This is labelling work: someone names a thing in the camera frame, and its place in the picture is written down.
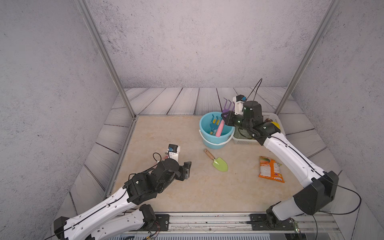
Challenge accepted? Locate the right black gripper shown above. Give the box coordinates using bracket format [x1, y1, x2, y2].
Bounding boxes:
[220, 111, 253, 134]

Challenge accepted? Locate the purple rake pink handle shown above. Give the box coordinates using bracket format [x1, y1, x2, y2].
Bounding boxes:
[215, 98, 235, 137]

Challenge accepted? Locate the blue rake yellow handle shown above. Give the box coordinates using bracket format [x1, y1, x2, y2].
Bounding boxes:
[210, 115, 221, 135]

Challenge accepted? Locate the green trowel wooden handle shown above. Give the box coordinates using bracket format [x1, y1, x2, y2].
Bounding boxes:
[204, 149, 228, 172]

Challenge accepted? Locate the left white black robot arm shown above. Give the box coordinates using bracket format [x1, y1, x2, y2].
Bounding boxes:
[54, 159, 192, 240]

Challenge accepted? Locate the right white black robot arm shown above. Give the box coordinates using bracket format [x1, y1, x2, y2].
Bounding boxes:
[222, 101, 339, 225]

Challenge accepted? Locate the light blue plastic bucket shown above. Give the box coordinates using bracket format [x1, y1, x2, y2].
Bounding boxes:
[199, 112, 235, 150]

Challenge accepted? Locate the dark green melon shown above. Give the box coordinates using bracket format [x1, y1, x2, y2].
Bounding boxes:
[234, 127, 253, 140]

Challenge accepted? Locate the white plastic basket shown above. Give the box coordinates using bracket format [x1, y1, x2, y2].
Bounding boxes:
[232, 112, 286, 145]

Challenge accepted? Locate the yellow banana bunch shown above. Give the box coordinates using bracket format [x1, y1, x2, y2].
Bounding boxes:
[272, 122, 281, 129]

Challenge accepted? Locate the orange snack packet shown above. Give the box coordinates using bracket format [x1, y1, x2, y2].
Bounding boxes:
[259, 156, 285, 183]

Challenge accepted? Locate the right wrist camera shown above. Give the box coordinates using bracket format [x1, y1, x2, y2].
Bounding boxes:
[233, 95, 247, 115]

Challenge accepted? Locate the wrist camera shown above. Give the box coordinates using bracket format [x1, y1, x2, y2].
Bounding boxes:
[233, 95, 247, 115]
[168, 144, 180, 162]

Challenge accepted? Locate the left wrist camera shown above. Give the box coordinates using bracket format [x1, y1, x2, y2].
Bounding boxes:
[168, 144, 180, 162]

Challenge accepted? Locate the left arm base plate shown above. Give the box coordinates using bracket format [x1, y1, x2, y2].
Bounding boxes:
[138, 214, 170, 233]

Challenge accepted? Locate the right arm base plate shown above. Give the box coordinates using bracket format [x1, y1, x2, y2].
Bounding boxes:
[246, 214, 297, 231]

